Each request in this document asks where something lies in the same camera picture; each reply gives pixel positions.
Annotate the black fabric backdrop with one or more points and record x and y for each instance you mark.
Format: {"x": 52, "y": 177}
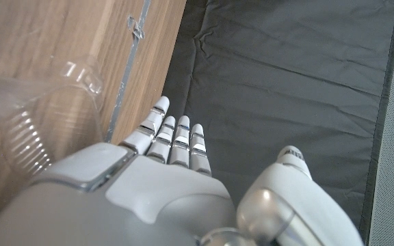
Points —
{"x": 279, "y": 75}

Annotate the clear plastic clamshell container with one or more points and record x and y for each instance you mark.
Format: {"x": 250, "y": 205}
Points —
{"x": 46, "y": 112}

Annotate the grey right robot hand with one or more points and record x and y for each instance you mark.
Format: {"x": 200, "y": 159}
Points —
{"x": 156, "y": 198}

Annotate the grey tape outline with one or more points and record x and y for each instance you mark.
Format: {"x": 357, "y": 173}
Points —
{"x": 125, "y": 78}

